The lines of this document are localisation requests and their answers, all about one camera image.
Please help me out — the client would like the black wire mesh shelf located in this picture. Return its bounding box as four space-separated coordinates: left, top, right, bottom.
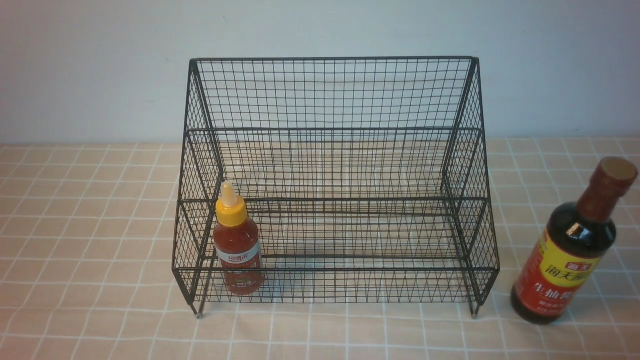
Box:
172 55 500 318

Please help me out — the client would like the peach checkered tablecloth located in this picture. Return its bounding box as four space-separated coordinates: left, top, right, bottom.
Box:
0 138 639 360

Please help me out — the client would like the red sauce bottle yellow cap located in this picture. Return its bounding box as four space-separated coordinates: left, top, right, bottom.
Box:
212 181 265 296

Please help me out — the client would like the dark soy sauce bottle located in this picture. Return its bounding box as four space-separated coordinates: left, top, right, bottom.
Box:
510 156 639 325

